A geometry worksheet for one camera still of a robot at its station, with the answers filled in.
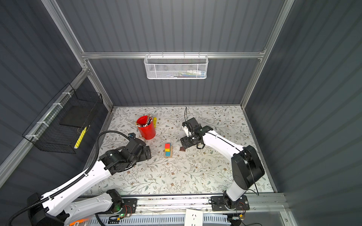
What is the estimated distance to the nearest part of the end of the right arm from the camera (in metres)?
0.63

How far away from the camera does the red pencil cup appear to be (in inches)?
35.8

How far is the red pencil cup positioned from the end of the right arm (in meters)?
0.25
